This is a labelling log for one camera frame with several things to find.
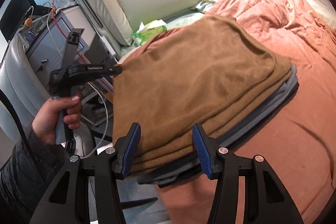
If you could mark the white bedside table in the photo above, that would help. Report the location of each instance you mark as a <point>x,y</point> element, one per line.
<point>44,54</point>

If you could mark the olive brown shirt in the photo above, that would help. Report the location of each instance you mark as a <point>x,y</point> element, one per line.
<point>210,72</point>

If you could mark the orange-brown bed blanket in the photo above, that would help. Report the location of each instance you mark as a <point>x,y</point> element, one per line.
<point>299,141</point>

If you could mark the person's left hand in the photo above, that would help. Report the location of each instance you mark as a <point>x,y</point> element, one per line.
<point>47,117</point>

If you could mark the green tissue pack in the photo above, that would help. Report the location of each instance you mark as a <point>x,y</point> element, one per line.
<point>147,31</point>

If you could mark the grey folded clothes stack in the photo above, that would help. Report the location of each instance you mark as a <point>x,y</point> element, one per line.
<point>189,165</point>

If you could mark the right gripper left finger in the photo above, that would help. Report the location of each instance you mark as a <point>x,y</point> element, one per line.
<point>66,198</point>

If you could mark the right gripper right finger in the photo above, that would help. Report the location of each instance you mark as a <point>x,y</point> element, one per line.
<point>266,198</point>

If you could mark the dark sleeve left forearm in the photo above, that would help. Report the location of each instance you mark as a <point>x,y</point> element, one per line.
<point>22,185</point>

